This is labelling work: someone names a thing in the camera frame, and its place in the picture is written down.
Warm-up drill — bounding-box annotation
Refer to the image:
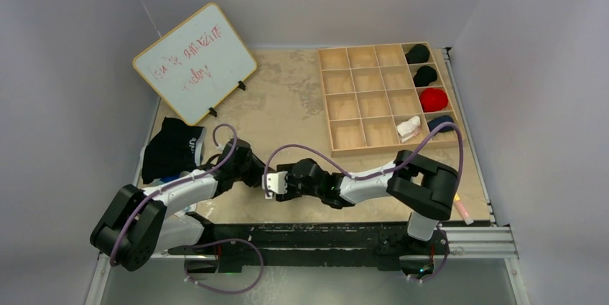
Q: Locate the white whiteboard yellow frame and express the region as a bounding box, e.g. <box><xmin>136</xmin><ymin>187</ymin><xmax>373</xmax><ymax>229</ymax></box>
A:
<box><xmin>132</xmin><ymin>3</ymin><xmax>257</xmax><ymax>126</ymax></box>

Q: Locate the white underwear pink trim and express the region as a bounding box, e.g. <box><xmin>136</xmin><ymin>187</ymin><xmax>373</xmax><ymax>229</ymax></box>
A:
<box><xmin>396</xmin><ymin>116</ymin><xmax>422</xmax><ymax>143</ymax></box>

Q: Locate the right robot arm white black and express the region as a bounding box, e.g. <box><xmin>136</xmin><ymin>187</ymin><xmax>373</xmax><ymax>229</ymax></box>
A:
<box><xmin>262</xmin><ymin>150</ymin><xmax>460</xmax><ymax>253</ymax></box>

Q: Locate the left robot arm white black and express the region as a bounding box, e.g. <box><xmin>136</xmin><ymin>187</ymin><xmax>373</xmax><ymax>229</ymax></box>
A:
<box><xmin>90</xmin><ymin>139</ymin><xmax>265</xmax><ymax>271</ymax></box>

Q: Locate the black underwear white waistband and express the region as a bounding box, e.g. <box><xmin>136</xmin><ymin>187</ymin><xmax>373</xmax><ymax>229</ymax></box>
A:
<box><xmin>141</xmin><ymin>117</ymin><xmax>206</xmax><ymax>184</ymax></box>

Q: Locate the white blue patterned underwear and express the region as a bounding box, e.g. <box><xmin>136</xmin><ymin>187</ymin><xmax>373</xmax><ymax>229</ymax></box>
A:
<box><xmin>175</xmin><ymin>203</ymin><xmax>197</xmax><ymax>218</ymax></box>

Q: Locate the navy blue rolled underwear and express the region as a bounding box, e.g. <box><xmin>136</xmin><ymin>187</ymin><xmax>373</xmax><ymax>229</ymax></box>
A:
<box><xmin>427</xmin><ymin>115</ymin><xmax>457</xmax><ymax>135</ymax></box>

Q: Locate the red rolled underwear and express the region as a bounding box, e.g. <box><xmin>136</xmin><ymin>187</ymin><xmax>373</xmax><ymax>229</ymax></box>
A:
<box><xmin>419</xmin><ymin>88</ymin><xmax>449</xmax><ymax>113</ymax></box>

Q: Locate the black rolled underwear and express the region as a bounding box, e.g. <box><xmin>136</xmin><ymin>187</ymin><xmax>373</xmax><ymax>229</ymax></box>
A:
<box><xmin>405</xmin><ymin>44</ymin><xmax>430</xmax><ymax>64</ymax></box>
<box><xmin>413</xmin><ymin>65</ymin><xmax>438</xmax><ymax>87</ymax></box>

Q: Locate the black rolled underwear back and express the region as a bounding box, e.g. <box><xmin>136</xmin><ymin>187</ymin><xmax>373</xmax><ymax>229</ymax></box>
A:
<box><xmin>405</xmin><ymin>44</ymin><xmax>430</xmax><ymax>64</ymax></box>

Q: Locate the wooden compartment organizer tray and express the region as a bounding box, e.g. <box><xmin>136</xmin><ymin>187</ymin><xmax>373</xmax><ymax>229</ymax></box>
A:
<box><xmin>317</xmin><ymin>42</ymin><xmax>460</xmax><ymax>156</ymax></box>

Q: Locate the pink yellow marker pen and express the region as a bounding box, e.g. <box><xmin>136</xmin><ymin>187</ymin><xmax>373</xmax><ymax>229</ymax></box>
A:
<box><xmin>453</xmin><ymin>194</ymin><xmax>474</xmax><ymax>225</ymax></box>

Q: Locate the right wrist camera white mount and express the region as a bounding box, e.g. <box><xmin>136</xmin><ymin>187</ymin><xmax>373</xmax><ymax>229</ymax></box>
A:
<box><xmin>262</xmin><ymin>172</ymin><xmax>287</xmax><ymax>200</ymax></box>

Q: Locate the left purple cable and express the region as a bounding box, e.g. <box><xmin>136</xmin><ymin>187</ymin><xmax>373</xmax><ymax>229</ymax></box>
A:
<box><xmin>109</xmin><ymin>123</ymin><xmax>266</xmax><ymax>295</ymax></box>

